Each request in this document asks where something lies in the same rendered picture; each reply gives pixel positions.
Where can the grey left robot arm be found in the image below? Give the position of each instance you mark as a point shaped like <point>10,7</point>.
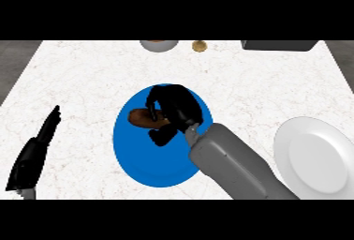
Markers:
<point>27,193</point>

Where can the small tan round object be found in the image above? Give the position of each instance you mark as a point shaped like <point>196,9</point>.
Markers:
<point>199,46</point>

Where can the brown sweet potato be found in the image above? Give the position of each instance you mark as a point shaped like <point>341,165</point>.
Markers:
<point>140,118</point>

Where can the grey bowl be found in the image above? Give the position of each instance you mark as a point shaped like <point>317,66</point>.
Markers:
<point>159,45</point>

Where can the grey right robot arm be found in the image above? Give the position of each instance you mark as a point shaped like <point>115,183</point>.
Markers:
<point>235,162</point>

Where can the blue plate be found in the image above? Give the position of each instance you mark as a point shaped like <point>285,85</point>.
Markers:
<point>159,162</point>

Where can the white plate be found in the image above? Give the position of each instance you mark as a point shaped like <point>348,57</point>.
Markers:
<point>317,159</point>

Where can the dark grey appliance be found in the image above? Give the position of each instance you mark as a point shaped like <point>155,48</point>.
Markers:
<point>279,45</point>

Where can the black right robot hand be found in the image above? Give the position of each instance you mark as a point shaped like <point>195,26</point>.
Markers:
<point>177,103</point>

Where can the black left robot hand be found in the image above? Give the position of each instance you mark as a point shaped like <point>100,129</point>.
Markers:
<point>32,153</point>

